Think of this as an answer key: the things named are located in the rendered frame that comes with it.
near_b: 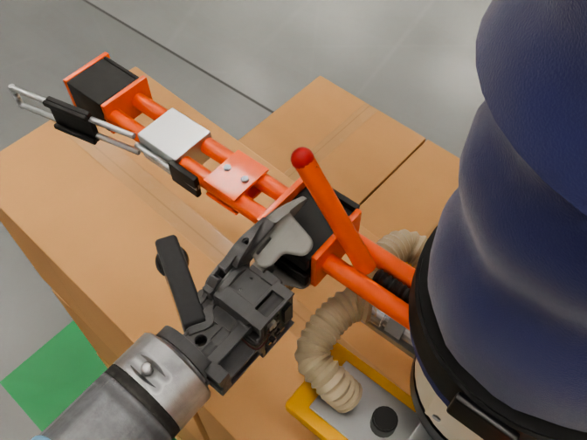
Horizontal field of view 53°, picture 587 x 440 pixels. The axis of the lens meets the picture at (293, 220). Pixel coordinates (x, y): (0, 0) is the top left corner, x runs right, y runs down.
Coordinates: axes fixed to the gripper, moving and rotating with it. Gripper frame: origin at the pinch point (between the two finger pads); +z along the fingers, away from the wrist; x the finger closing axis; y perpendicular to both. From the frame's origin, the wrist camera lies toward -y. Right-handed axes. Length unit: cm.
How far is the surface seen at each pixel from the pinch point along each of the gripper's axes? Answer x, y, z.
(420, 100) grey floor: -123, -51, 149
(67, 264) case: -29.4, -36.0, -15.0
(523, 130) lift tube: 37.2, 20.8, -10.3
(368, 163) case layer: -69, -26, 65
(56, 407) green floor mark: -124, -66, -32
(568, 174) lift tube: 37.2, 23.2, -11.4
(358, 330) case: -29.3, 8.2, 6.0
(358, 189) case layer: -69, -23, 56
